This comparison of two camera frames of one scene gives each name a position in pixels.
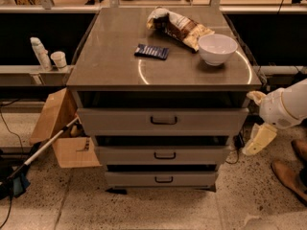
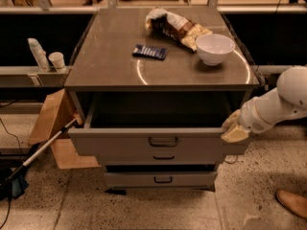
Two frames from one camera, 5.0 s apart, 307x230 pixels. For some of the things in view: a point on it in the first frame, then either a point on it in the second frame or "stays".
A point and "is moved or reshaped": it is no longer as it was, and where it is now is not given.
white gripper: x=273 y=108 → x=248 y=116
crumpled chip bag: x=177 y=27 stays
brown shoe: x=293 y=175 → x=295 y=203
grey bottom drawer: x=161 y=179 stays
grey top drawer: x=162 y=121 is moved or reshaped
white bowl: x=216 y=48 stays
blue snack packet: x=153 y=52 stays
